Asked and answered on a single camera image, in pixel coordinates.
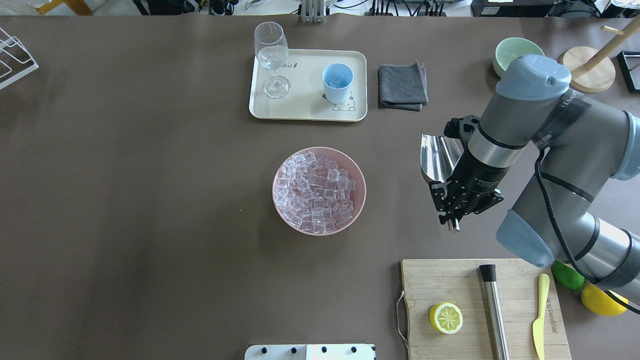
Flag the grey folded cloth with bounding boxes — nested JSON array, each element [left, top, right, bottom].
[[378, 62, 429, 112]]

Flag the stainless steel ice scoop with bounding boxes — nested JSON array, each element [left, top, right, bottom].
[[419, 133, 464, 233]]

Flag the pink bowl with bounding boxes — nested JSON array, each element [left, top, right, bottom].
[[272, 146, 367, 236]]

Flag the cream serving tray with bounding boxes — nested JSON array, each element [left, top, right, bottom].
[[248, 48, 368, 122]]

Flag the steel muddler black tip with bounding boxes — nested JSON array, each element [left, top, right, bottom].
[[478, 264, 511, 360]]

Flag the bamboo cutting board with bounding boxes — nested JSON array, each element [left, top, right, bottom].
[[401, 259, 552, 360]]

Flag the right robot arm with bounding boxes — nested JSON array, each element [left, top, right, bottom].
[[422, 54, 639, 304]]

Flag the white cup rack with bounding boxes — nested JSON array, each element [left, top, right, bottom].
[[0, 27, 39, 90]]

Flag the wooden mug tree stand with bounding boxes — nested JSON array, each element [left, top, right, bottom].
[[559, 16, 640, 93]]

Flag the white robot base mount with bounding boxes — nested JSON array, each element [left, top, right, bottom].
[[244, 343, 377, 360]]

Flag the half lemon slice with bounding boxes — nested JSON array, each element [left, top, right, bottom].
[[429, 301, 464, 335]]

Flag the clear wine glass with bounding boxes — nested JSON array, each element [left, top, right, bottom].
[[253, 22, 291, 99]]

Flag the light blue cup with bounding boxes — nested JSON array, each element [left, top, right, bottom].
[[322, 63, 354, 104]]

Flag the pile of clear ice cubes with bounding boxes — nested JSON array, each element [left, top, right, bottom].
[[275, 150, 357, 235]]

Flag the mint green bowl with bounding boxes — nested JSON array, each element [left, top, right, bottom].
[[493, 37, 545, 78]]

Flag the green lime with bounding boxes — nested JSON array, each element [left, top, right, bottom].
[[551, 260, 585, 291]]

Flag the yellow lemon lower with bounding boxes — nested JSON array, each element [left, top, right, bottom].
[[580, 283, 627, 317]]

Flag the yellow plastic knife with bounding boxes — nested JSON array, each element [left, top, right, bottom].
[[531, 273, 550, 360]]

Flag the black glass tray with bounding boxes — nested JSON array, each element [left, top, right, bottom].
[[616, 50, 640, 94]]

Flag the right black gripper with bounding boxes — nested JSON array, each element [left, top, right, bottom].
[[439, 115, 505, 231]]

